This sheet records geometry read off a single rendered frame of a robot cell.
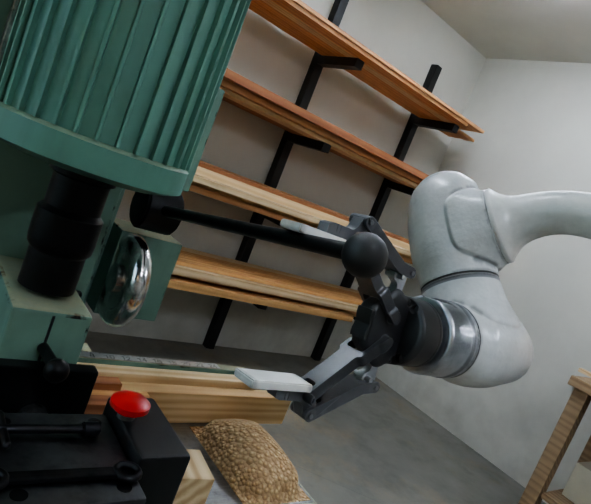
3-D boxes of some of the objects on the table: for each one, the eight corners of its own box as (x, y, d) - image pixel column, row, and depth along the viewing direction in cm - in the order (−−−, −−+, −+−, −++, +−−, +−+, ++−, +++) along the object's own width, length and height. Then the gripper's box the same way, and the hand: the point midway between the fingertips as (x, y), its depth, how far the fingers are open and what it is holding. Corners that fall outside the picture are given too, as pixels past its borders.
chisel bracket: (-18, 396, 45) (12, 306, 43) (-31, 325, 55) (-7, 252, 54) (70, 399, 49) (99, 318, 48) (42, 333, 60) (65, 266, 59)
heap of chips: (245, 508, 52) (258, 475, 52) (189, 426, 63) (199, 399, 62) (310, 500, 58) (323, 470, 57) (248, 427, 68) (259, 401, 68)
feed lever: (113, 218, 72) (340, 313, 36) (126, 176, 72) (366, 227, 36) (146, 227, 76) (385, 322, 39) (158, 186, 75) (409, 244, 39)
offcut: (200, 515, 48) (215, 479, 48) (164, 516, 47) (179, 478, 46) (186, 482, 52) (200, 449, 52) (153, 482, 50) (166, 447, 50)
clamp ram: (-40, 515, 38) (-3, 406, 37) (-46, 452, 43) (-14, 356, 42) (84, 504, 43) (119, 409, 42) (64, 449, 49) (95, 364, 48)
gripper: (359, 424, 61) (203, 420, 48) (423, 221, 61) (283, 160, 47) (408, 456, 55) (245, 462, 42) (479, 232, 55) (337, 165, 41)
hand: (276, 304), depth 45 cm, fingers open, 13 cm apart
